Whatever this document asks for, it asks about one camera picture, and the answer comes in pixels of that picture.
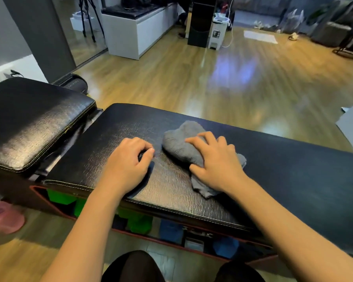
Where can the person's left hand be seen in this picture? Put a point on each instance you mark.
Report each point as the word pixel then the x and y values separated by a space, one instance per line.
pixel 122 170

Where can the person's right hand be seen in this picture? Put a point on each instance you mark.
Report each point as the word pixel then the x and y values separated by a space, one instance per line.
pixel 220 167

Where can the person's right middle finger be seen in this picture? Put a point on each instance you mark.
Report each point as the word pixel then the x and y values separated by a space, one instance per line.
pixel 208 137

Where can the person's left thumb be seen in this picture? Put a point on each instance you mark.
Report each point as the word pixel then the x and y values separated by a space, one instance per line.
pixel 147 157

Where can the person's right thumb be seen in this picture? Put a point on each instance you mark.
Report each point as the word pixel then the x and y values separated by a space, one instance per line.
pixel 197 170

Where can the person's right little finger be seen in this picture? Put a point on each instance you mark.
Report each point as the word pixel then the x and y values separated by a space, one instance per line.
pixel 231 148

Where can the grey cloth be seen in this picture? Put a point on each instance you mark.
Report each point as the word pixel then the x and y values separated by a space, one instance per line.
pixel 178 143

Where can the person's right forearm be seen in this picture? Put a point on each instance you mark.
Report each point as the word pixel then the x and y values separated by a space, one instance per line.
pixel 288 232

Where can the person's left forearm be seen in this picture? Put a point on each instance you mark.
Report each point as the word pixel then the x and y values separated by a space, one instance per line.
pixel 85 232

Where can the long black bench pad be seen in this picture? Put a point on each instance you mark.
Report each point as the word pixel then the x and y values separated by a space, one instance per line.
pixel 282 173

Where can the green dumbbell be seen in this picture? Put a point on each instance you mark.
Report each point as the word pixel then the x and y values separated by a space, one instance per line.
pixel 80 207
pixel 60 197
pixel 138 222

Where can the blue dumbbell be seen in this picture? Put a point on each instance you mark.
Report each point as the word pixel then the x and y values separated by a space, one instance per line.
pixel 226 247
pixel 171 231

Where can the black foam roller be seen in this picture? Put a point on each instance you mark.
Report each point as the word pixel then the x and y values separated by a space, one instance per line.
pixel 75 83

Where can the white appliance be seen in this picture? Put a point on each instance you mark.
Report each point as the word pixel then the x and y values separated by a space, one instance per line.
pixel 218 32

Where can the person's left leg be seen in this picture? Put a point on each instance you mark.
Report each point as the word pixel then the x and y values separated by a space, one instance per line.
pixel 132 267

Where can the person's leg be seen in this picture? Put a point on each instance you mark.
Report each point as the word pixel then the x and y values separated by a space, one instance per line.
pixel 238 273
pixel 132 267

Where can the person's right leg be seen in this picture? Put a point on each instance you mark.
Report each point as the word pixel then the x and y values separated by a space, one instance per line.
pixel 238 273

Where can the white floor mat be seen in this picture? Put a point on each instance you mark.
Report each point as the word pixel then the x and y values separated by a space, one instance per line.
pixel 260 36

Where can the black tall speaker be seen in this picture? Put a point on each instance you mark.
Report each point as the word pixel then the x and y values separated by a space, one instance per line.
pixel 201 21

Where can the short black bench seat pad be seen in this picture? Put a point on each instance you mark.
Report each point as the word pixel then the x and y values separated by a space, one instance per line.
pixel 29 120

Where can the white cabinet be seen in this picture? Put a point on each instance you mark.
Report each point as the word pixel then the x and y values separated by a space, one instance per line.
pixel 135 32

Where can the white plastic bag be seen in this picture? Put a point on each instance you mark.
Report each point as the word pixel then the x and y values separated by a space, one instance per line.
pixel 292 21

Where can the grey sofa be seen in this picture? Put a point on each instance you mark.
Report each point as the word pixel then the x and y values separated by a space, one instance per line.
pixel 259 5

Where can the black cushion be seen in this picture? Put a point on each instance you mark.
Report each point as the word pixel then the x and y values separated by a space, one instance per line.
pixel 129 11

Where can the grey ottoman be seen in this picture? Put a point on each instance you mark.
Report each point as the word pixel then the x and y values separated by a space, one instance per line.
pixel 331 34

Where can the white box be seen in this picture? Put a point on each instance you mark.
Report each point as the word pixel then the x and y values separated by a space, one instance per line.
pixel 76 23

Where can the black tripod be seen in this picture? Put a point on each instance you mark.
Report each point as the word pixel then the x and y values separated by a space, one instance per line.
pixel 88 17

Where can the pink plastic object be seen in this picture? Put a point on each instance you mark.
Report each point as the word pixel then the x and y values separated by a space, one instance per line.
pixel 4 217

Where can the black metal rack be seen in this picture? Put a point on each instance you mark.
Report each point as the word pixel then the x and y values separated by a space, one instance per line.
pixel 351 44

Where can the black bench frame red trim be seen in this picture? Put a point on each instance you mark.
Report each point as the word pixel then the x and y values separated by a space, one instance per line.
pixel 61 211

